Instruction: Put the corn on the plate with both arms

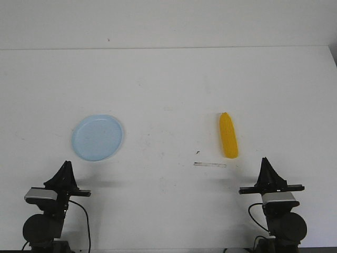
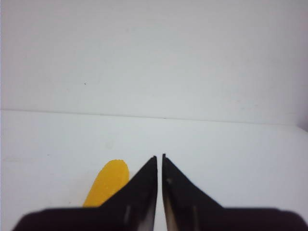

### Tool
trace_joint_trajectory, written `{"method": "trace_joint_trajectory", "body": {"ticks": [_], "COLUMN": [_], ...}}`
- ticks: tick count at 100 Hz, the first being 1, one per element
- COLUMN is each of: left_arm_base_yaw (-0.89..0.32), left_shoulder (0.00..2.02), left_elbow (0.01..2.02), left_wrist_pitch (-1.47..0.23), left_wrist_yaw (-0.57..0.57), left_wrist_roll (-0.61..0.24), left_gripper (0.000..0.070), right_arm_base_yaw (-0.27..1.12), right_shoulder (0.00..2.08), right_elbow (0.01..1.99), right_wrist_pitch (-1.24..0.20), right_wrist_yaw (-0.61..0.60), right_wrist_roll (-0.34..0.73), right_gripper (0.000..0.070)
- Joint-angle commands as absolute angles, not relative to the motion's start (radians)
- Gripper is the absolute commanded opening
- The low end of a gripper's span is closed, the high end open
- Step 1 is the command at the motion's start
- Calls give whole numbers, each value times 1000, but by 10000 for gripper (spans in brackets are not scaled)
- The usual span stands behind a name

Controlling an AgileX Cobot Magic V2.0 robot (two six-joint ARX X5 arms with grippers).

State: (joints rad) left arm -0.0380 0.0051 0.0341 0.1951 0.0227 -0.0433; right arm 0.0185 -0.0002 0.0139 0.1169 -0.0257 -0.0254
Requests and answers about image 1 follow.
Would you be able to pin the light blue round plate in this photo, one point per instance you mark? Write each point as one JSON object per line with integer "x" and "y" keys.
{"x": 97, "y": 137}

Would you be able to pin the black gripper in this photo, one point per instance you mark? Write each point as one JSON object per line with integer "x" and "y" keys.
{"x": 63, "y": 183}
{"x": 279, "y": 184}

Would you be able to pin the yellow corn cob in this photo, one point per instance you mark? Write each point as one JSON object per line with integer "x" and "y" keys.
{"x": 228, "y": 136}

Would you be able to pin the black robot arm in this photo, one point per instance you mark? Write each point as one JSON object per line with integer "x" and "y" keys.
{"x": 285, "y": 228}
{"x": 42, "y": 231}

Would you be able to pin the clear tape strip on table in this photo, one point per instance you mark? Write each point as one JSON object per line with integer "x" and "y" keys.
{"x": 203, "y": 164}

